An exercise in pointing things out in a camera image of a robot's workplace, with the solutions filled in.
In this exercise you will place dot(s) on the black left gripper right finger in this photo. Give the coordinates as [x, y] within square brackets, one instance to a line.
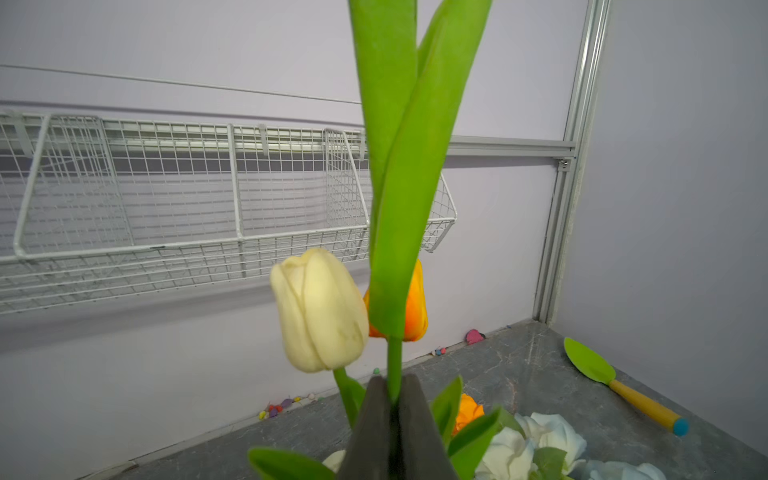
[419, 450]

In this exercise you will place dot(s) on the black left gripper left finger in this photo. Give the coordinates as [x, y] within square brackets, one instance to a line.
[368, 452]

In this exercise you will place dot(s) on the white rose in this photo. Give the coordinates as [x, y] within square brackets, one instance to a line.
[508, 457]
[615, 470]
[553, 430]

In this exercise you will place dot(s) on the orange yellow tulip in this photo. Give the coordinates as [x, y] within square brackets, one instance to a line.
[416, 315]

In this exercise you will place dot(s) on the cream white tulip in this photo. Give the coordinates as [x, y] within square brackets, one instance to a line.
[323, 319]

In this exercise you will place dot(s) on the pink tulip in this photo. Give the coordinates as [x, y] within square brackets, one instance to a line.
[411, 88]

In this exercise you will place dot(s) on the orange ranunculus flower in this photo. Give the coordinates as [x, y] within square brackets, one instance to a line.
[469, 410]

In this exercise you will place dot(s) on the pink small object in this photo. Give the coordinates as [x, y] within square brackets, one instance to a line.
[474, 336]

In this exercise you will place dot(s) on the white rose on table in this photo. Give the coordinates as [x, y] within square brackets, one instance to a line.
[615, 470]

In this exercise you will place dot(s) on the green garden trowel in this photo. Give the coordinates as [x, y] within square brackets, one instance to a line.
[596, 368]

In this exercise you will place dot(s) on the long white wire basket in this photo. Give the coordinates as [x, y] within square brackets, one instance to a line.
[94, 209]

